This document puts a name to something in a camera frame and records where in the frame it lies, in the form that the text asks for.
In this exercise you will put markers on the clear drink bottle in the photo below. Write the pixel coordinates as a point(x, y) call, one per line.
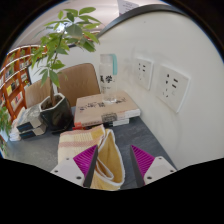
point(108, 78)

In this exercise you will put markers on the dark blue thick book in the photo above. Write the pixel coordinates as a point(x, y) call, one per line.
point(33, 132)

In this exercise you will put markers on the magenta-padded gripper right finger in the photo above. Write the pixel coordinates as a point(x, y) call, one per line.
point(158, 166)

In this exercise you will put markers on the leafy plant in white pot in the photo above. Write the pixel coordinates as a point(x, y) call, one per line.
point(4, 121)

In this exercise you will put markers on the white standing sign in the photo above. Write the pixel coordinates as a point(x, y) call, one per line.
point(126, 6)

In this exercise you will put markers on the tan upholstered chair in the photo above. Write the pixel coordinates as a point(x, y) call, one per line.
point(80, 83)
point(35, 96)

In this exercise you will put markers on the orange bookshelf unit with books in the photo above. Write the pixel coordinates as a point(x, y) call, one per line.
point(13, 80)

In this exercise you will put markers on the beige book with calligraphy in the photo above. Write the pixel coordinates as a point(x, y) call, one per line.
point(100, 110)

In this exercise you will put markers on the red and black book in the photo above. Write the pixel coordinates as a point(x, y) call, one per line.
point(77, 125)

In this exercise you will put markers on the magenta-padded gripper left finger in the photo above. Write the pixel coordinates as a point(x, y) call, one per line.
point(68, 168)

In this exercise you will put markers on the tall plant in black pot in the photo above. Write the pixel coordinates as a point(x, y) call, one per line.
point(56, 113)

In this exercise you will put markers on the cream and yellow striped towel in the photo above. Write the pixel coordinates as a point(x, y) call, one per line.
point(110, 160)

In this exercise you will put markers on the white flat book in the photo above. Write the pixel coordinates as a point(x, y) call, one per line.
point(15, 135)

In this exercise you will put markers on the white wall socket plate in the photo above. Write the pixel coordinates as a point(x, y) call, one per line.
point(172, 88)
point(144, 73)

